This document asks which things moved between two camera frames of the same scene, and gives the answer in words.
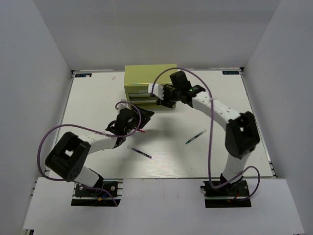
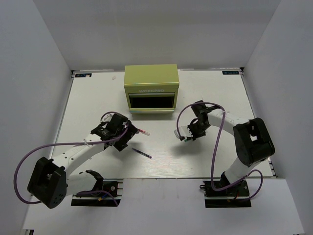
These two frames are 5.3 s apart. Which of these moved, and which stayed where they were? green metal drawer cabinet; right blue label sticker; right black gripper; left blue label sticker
Moved: right black gripper
Stayed: green metal drawer cabinet; right blue label sticker; left blue label sticker
